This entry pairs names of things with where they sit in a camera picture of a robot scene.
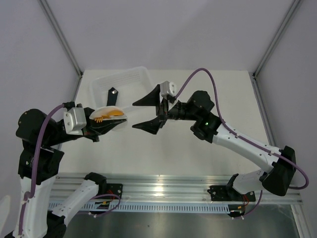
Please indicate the aluminium frame post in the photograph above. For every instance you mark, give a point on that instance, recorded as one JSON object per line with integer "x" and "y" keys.
{"x": 52, "y": 20}
{"x": 281, "y": 30}

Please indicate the large white plastic basket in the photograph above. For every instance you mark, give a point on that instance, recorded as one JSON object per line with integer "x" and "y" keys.
{"x": 131, "y": 85}

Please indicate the left aluminium frame post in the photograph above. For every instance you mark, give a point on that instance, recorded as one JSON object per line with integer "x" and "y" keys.
{"x": 52, "y": 20}

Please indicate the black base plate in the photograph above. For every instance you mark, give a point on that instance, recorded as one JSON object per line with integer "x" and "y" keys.
{"x": 114, "y": 188}
{"x": 221, "y": 193}

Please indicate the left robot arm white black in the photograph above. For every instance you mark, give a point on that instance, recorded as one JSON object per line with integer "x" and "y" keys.
{"x": 39, "y": 165}

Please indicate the aluminium front rail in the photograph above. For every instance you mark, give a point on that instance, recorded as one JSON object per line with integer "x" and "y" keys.
{"x": 162, "y": 188}

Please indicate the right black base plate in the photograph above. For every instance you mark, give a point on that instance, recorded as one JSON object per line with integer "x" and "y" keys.
{"x": 221, "y": 193}

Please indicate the orange plastic spoon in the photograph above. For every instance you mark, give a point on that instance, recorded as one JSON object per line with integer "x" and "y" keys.
{"x": 113, "y": 114}

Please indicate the right aluminium frame post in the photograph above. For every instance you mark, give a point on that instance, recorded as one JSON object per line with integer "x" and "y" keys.
{"x": 281, "y": 30}

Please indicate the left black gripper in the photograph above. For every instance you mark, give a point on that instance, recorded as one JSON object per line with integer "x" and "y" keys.
{"x": 92, "y": 129}

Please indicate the aluminium rail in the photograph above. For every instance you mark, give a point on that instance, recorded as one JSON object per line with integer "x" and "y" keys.
{"x": 68, "y": 117}
{"x": 162, "y": 188}
{"x": 265, "y": 97}

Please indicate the right side aluminium rail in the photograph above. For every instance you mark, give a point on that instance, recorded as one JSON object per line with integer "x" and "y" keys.
{"x": 265, "y": 97}

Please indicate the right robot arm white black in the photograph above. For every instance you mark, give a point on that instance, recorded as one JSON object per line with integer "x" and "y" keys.
{"x": 276, "y": 165}

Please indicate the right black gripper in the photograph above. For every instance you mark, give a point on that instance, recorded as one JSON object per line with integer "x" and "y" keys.
{"x": 152, "y": 99}

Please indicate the left side aluminium rail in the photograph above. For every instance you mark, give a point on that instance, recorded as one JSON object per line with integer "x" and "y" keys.
{"x": 68, "y": 117}

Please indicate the white slotted cable duct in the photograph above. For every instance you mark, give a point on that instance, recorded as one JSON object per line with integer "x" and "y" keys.
{"x": 148, "y": 207}

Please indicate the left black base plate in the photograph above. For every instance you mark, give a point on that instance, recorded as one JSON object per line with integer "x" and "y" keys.
{"x": 114, "y": 188}

